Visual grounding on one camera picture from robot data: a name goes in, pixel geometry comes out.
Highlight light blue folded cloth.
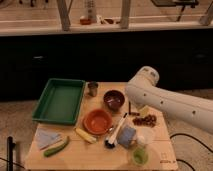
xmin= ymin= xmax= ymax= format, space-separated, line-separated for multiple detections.
xmin=35 ymin=129 xmax=62 ymax=150

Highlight dark brown bowl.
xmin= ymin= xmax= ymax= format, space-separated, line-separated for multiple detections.
xmin=103 ymin=90 xmax=125 ymax=111

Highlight blue sponge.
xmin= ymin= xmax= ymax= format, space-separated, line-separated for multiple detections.
xmin=117 ymin=125 xmax=136 ymax=148

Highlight red bowl on shelf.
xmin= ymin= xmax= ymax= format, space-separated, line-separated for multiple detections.
xmin=80 ymin=18 xmax=92 ymax=25

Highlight small white box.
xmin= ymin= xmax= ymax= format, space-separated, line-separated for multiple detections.
xmin=128 ymin=102 xmax=140 ymax=116

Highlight green plastic tray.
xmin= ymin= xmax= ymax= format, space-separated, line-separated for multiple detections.
xmin=32 ymin=78 xmax=85 ymax=125

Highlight black floor cable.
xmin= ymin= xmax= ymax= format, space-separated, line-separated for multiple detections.
xmin=169 ymin=132 xmax=213 ymax=171

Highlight small metal cup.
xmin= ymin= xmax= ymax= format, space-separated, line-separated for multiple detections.
xmin=88 ymin=81 xmax=98 ymax=97

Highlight black and white spatula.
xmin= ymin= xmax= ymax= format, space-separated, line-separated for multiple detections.
xmin=105 ymin=113 xmax=127 ymax=149

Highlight green cucumber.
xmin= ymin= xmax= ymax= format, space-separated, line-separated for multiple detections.
xmin=43 ymin=137 xmax=70 ymax=157

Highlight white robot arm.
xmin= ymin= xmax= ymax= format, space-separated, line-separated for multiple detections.
xmin=125 ymin=66 xmax=213 ymax=134

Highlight orange bowl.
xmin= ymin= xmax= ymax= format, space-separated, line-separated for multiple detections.
xmin=83 ymin=109 xmax=112 ymax=135

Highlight black floor stand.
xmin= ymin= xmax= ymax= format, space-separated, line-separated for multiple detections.
xmin=6 ymin=136 xmax=15 ymax=171

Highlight bunch of dark grapes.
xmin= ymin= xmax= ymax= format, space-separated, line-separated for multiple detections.
xmin=133 ymin=115 xmax=157 ymax=127

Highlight white bottle on shelf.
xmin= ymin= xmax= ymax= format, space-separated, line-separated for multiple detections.
xmin=85 ymin=0 xmax=97 ymax=23

